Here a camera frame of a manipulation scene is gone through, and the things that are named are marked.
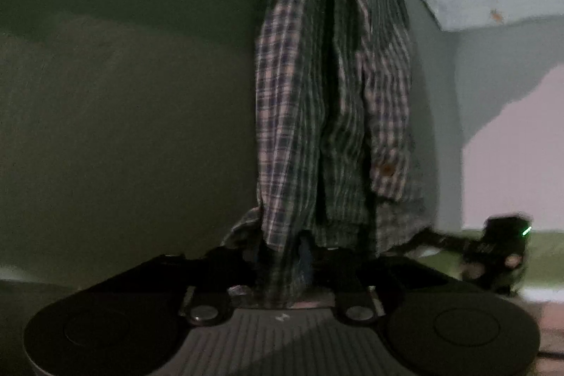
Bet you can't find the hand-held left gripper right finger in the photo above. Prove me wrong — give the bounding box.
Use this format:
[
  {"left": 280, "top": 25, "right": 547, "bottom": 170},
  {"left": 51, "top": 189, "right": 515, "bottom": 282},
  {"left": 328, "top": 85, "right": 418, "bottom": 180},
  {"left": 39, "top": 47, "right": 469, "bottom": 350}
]
[{"left": 300, "top": 239, "right": 421, "bottom": 323}]

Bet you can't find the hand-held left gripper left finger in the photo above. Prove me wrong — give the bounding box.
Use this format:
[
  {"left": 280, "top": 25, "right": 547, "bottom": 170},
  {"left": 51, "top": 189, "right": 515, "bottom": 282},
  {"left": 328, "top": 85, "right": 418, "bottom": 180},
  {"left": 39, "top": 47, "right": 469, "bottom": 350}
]
[{"left": 147, "top": 246, "right": 265, "bottom": 326}]

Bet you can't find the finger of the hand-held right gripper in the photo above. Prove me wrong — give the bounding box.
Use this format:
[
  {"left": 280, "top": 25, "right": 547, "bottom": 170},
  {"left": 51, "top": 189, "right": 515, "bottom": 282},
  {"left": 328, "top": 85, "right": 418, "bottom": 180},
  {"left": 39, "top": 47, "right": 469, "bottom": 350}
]
[{"left": 410, "top": 228, "right": 468, "bottom": 259}]

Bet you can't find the checked shirt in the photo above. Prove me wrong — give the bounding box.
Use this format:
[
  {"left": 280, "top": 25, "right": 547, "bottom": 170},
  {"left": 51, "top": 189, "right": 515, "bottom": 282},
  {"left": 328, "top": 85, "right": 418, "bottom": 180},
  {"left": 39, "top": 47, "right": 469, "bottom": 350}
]
[{"left": 222, "top": 0, "right": 426, "bottom": 308}]

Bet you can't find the green mat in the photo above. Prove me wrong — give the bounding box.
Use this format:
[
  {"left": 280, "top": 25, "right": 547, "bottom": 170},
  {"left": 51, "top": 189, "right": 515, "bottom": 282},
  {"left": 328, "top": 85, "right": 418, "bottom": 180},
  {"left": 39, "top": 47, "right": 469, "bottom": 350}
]
[{"left": 416, "top": 226, "right": 564, "bottom": 293}]

